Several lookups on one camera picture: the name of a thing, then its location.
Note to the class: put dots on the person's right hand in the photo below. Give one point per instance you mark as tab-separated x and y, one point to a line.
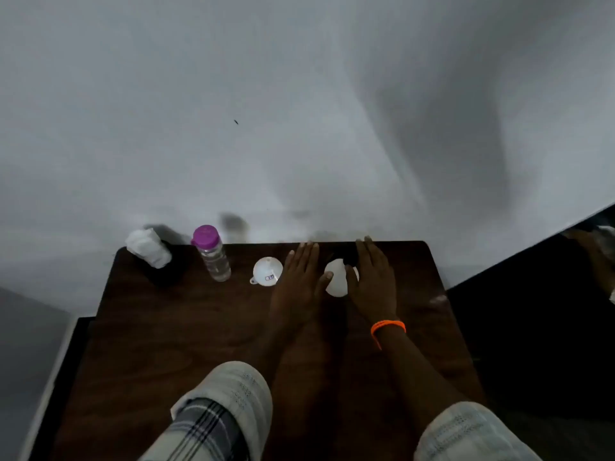
375	292

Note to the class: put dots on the person's left hand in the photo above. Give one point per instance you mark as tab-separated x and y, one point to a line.
298	292

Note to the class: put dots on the white plastic funnel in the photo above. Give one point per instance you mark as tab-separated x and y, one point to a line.
266	271

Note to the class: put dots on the clear bottle with purple cap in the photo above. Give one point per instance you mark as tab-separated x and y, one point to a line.
217	264

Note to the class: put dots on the purple bottle cap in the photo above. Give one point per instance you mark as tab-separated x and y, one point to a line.
205	236

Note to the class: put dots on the person's left forearm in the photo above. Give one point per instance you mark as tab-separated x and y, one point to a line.
274	352

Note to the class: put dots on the person's right forearm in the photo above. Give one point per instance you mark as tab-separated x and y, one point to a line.
418	379

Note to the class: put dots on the person's left plaid sleeve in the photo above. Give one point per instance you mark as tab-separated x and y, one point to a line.
226	403

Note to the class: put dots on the person's plaid sleeve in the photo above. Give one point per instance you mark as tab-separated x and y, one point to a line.
226	403
471	436

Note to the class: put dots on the person's right plaid sleeve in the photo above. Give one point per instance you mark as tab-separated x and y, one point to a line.
471	436

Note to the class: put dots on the dark wooden table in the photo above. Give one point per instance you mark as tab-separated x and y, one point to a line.
168	331

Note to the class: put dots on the white folded tissue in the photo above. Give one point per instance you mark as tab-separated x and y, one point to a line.
148	247

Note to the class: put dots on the white baseboard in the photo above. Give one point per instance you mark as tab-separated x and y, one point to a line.
48	393

